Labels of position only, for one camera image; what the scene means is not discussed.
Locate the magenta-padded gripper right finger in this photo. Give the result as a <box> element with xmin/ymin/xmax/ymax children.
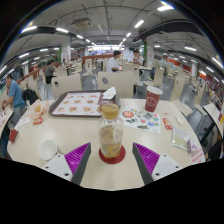
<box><xmin>132</xmin><ymin>142</ymin><xmax>184</xmax><ymax>186</ymax></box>

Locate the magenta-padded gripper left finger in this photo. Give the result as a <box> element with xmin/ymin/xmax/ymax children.
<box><xmin>41</xmin><ymin>142</ymin><xmax>92</xmax><ymax>186</ymax></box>

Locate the clear tea bottle yellow cap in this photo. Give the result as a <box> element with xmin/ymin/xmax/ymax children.
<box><xmin>96</xmin><ymin>102</ymin><xmax>125</xmax><ymax>159</ymax></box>

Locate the white patterned mug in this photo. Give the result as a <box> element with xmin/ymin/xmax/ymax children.
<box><xmin>38</xmin><ymin>139</ymin><xmax>63</xmax><ymax>162</ymax></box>

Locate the flat round red coaster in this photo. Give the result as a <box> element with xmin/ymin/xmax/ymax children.
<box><xmin>98</xmin><ymin>144</ymin><xmax>127</xmax><ymax>165</ymax></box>

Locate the clear plastic packet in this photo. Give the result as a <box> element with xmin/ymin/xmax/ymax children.
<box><xmin>171</xmin><ymin>125</ymin><xmax>193</xmax><ymax>153</ymax></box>

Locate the colourful sticker sheet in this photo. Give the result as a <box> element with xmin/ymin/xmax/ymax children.
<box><xmin>119</xmin><ymin>105</ymin><xmax>162</xmax><ymax>135</ymax></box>

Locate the white table notice sticker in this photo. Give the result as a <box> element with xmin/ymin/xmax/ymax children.
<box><xmin>190</xmin><ymin>146</ymin><xmax>207</xmax><ymax>164</ymax></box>

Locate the brown food tray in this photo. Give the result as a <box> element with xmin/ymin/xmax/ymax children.
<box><xmin>48</xmin><ymin>90</ymin><xmax>121</xmax><ymax>118</ymax></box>

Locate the red paper cup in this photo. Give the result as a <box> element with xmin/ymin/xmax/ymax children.
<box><xmin>144</xmin><ymin>85</ymin><xmax>164</xmax><ymax>113</ymax></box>

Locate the crumpled orange food wrapper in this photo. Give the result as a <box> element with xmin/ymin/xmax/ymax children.
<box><xmin>26</xmin><ymin>98</ymin><xmax>50</xmax><ymax>122</ymax></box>

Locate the white paper receipt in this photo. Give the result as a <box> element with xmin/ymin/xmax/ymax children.
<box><xmin>14</xmin><ymin>114</ymin><xmax>33</xmax><ymax>131</ymax></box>

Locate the small red box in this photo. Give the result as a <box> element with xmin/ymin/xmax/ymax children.
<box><xmin>8</xmin><ymin>128</ymin><xmax>19</xmax><ymax>144</ymax></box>

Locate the beige chairs group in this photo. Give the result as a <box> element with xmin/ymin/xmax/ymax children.
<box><xmin>53</xmin><ymin>56</ymin><xmax>214</xmax><ymax>116</ymax></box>

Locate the beige chair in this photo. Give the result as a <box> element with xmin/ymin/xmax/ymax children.
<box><xmin>97</xmin><ymin>70</ymin><xmax>135</xmax><ymax>99</ymax></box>
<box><xmin>50</xmin><ymin>73</ymin><xmax>83</xmax><ymax>100</ymax></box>

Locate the white paper napkin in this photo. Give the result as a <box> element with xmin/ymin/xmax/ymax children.
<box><xmin>101</xmin><ymin>86</ymin><xmax>118</xmax><ymax>100</ymax></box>

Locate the black backpack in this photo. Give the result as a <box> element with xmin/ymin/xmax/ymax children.
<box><xmin>21</xmin><ymin>87</ymin><xmax>39</xmax><ymax>106</ymax></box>

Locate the beige dining table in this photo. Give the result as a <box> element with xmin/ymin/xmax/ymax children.
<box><xmin>202</xmin><ymin>102</ymin><xmax>224</xmax><ymax>136</ymax></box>
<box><xmin>0</xmin><ymin>105</ymin><xmax>14</xmax><ymax>129</ymax></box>

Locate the person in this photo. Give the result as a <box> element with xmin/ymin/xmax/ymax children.
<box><xmin>1</xmin><ymin>73</ymin><xmax>27</xmax><ymax>116</ymax></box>
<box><xmin>132</xmin><ymin>49</ymin><xmax>145</xmax><ymax>67</ymax></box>
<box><xmin>44</xmin><ymin>59</ymin><xmax>57</xmax><ymax>84</ymax></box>
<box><xmin>105</xmin><ymin>49</ymin><xmax>123</xmax><ymax>73</ymax></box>

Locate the ceiling air conditioner unit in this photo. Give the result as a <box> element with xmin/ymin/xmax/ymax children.
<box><xmin>70</xmin><ymin>17</ymin><xmax>92</xmax><ymax>28</ymax></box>

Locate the ceiling lights group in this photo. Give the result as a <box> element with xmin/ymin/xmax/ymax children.
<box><xmin>0</xmin><ymin>3</ymin><xmax>224</xmax><ymax>84</ymax></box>

